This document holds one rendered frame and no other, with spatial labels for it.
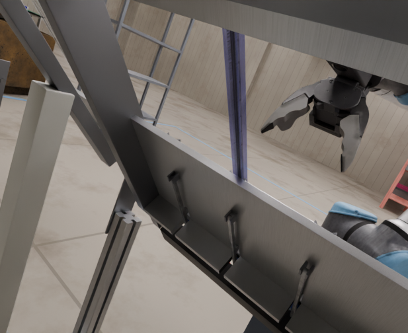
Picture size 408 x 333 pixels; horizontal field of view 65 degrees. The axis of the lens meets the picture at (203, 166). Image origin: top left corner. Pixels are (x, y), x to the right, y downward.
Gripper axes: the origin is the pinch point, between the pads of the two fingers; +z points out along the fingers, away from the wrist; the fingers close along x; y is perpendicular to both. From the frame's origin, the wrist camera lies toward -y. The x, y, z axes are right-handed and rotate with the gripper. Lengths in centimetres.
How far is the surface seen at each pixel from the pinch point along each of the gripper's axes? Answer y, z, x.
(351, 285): -6.1, 14.4, -15.4
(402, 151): 732, -477, 43
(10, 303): 22, 59, 42
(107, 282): 16.2, 37.7, 21.1
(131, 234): 11.8, 27.0, 21.1
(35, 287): 59, 69, 71
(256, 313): 13.2, 23.1, -6.4
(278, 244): -4.4, 14.8, -6.8
